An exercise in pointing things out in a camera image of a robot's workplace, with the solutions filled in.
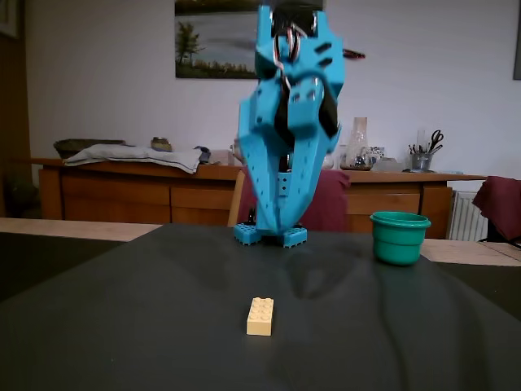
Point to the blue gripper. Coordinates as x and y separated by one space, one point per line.
272 185

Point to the cream white lego brick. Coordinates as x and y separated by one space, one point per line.
259 322

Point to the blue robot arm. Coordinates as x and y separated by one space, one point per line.
293 238

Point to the round glass bowl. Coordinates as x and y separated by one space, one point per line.
329 162

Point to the chair with maroon cover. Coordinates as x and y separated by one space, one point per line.
500 207
329 203

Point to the tall pinkish glass vase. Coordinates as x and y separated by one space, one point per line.
358 142

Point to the blue white ceramic pot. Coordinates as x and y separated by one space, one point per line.
376 152

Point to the clear glass dish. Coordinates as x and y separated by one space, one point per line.
388 165

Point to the small ceramic jar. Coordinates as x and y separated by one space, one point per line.
160 143

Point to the grey pen holder cup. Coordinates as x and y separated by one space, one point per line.
421 161

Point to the green plastic cup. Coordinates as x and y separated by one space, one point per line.
397 244

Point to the lake landscape painting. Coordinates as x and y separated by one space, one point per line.
211 40

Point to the grey folded cloth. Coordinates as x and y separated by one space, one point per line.
130 155

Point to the wooden sideboard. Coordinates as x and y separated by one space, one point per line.
122 195

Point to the white radiator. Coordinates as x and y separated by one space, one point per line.
466 216

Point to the large grey table mat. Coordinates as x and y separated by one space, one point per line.
163 326

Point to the dark shallow bowl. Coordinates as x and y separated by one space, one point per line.
81 144

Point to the black table mat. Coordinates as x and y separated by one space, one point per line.
488 285
36 260

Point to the dark framed wall picture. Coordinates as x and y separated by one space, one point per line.
517 40

